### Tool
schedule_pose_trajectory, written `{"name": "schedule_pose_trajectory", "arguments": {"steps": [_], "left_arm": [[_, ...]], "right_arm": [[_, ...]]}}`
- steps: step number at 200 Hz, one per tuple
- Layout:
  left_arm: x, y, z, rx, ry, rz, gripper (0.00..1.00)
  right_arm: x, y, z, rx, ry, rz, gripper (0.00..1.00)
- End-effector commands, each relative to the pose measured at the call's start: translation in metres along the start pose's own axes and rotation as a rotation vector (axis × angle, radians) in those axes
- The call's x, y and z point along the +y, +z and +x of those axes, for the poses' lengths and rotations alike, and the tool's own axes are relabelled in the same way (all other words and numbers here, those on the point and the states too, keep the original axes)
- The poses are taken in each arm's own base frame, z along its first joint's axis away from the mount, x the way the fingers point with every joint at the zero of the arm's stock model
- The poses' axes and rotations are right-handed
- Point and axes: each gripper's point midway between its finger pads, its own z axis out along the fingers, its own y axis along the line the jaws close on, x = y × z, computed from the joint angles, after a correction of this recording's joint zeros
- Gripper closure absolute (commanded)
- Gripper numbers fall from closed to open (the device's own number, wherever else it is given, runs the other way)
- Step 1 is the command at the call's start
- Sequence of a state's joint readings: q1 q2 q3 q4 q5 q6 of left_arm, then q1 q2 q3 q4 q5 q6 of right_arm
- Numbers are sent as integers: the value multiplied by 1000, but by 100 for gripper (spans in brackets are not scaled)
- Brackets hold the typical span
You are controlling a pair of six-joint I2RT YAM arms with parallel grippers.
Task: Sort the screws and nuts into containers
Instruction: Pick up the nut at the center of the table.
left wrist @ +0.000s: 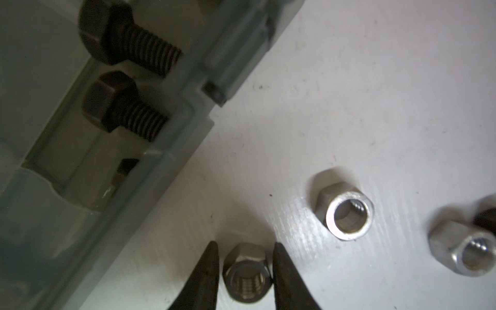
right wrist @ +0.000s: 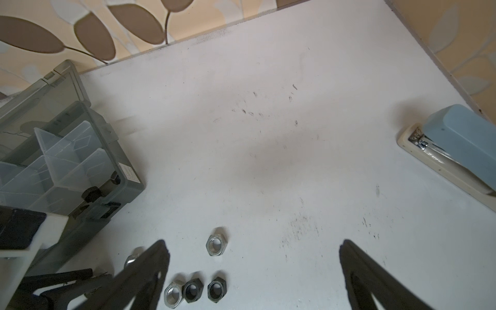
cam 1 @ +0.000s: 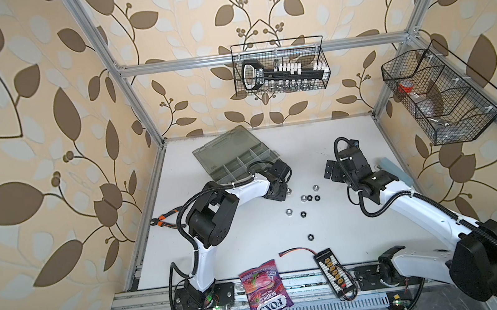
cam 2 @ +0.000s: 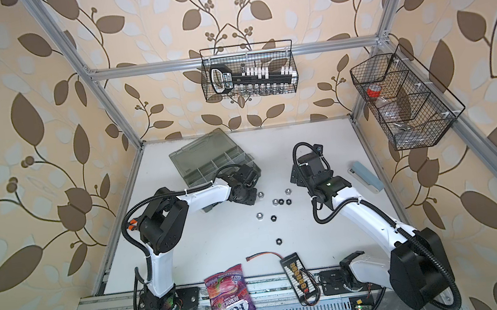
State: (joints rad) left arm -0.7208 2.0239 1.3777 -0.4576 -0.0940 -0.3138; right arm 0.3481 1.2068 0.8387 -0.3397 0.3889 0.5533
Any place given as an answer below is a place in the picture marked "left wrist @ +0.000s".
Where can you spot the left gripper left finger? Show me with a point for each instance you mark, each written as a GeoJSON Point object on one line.
{"type": "Point", "coordinates": [201, 289]}

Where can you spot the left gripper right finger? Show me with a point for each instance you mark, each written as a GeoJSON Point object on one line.
{"type": "Point", "coordinates": [290, 290]}

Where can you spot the silver hex nut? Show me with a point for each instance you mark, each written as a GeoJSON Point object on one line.
{"type": "Point", "coordinates": [246, 273]}
{"type": "Point", "coordinates": [345, 211]}
{"type": "Point", "coordinates": [463, 248]}

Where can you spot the black hex bolt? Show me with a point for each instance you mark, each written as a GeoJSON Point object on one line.
{"type": "Point", "coordinates": [109, 33]}
{"type": "Point", "coordinates": [113, 101]}

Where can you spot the grey plastic organizer box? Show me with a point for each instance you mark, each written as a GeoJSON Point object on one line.
{"type": "Point", "coordinates": [73, 195]}

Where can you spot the black hex nut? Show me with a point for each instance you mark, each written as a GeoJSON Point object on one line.
{"type": "Point", "coordinates": [486, 220]}

